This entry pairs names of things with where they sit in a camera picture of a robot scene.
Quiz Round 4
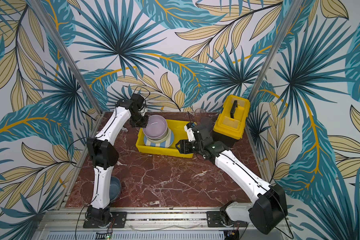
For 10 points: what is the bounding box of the lilac bowl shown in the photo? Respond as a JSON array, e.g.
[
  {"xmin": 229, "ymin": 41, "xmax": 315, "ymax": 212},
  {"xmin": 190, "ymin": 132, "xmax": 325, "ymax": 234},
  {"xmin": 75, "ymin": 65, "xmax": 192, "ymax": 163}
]
[{"xmin": 143, "ymin": 115, "xmax": 169, "ymax": 140}]

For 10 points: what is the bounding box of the light green bowl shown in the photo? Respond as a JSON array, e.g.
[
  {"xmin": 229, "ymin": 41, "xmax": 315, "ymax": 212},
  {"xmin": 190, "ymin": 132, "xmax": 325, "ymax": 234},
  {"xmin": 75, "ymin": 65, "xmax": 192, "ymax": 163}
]
[{"xmin": 145, "ymin": 132, "xmax": 171, "ymax": 144}]

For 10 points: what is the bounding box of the dark blue bowl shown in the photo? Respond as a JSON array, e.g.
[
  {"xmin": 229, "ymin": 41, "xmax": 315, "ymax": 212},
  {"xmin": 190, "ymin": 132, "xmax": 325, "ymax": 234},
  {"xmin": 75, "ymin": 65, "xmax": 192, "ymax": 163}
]
[{"xmin": 109, "ymin": 176, "xmax": 122, "ymax": 203}]

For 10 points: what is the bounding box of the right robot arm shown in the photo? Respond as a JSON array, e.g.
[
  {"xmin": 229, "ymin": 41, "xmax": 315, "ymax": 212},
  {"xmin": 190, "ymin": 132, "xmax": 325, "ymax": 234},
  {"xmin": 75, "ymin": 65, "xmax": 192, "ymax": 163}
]
[{"xmin": 176, "ymin": 122, "xmax": 288, "ymax": 235}]

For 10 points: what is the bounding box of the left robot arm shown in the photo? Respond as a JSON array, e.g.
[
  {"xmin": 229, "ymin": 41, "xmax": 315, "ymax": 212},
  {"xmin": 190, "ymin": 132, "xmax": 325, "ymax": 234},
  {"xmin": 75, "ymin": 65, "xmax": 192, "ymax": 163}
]
[{"xmin": 86, "ymin": 94, "xmax": 149, "ymax": 226}]

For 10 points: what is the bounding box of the yellow plastic bin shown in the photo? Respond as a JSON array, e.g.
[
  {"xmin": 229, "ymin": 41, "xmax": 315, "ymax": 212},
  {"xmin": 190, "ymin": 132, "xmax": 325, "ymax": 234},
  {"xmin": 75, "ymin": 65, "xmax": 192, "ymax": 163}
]
[{"xmin": 135, "ymin": 118, "xmax": 198, "ymax": 159}]

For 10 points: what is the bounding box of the grey translucent cup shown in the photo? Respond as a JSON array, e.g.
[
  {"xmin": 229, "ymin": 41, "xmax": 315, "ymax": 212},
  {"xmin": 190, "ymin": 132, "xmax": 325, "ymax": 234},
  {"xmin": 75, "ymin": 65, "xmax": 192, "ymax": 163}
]
[{"xmin": 200, "ymin": 117, "xmax": 214, "ymax": 128}]

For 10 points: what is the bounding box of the clear pink cup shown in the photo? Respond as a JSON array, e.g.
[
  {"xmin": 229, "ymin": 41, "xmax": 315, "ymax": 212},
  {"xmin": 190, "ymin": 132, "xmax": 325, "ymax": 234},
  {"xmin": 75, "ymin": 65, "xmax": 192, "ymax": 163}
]
[{"xmin": 194, "ymin": 108, "xmax": 207, "ymax": 119}]

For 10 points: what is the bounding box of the yellow black toolbox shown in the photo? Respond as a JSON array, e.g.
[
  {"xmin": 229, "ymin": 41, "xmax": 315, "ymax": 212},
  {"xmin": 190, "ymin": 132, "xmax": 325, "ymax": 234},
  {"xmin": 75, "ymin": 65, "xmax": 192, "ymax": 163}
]
[{"xmin": 213, "ymin": 95, "xmax": 251, "ymax": 148}]

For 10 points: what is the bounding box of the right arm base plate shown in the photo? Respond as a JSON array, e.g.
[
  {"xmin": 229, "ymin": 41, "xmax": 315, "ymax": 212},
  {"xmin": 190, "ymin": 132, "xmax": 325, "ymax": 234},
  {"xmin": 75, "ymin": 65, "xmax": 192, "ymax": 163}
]
[{"xmin": 206, "ymin": 211, "xmax": 249, "ymax": 228}]

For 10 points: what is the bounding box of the left aluminium corner post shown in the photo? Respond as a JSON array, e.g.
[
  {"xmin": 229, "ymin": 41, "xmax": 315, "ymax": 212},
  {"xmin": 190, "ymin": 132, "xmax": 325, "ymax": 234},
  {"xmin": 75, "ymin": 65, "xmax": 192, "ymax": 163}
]
[{"xmin": 29, "ymin": 0, "xmax": 103, "ymax": 115}]

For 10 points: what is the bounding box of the aluminium corner post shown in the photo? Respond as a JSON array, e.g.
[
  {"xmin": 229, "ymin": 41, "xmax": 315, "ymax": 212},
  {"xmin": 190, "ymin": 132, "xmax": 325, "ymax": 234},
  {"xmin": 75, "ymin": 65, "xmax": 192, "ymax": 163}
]
[
  {"xmin": 248, "ymin": 0, "xmax": 303, "ymax": 103},
  {"xmin": 29, "ymin": 0, "xmax": 103, "ymax": 115}
]

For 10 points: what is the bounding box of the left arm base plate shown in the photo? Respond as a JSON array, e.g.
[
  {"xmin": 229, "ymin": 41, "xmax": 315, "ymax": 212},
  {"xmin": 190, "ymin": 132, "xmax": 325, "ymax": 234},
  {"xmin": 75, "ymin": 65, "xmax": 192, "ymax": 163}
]
[{"xmin": 83, "ymin": 212, "xmax": 127, "ymax": 229}]

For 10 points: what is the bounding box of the aluminium frame rail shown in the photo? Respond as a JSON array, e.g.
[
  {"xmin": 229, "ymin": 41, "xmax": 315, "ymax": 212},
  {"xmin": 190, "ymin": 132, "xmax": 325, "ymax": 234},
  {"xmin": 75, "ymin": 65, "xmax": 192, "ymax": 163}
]
[{"xmin": 33, "ymin": 207, "xmax": 288, "ymax": 240}]

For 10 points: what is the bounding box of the right aluminium corner post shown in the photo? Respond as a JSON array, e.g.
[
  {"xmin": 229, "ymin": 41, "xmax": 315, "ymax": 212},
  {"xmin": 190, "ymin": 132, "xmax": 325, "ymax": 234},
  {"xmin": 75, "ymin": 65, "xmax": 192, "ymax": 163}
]
[{"xmin": 248, "ymin": 0, "xmax": 303, "ymax": 103}]

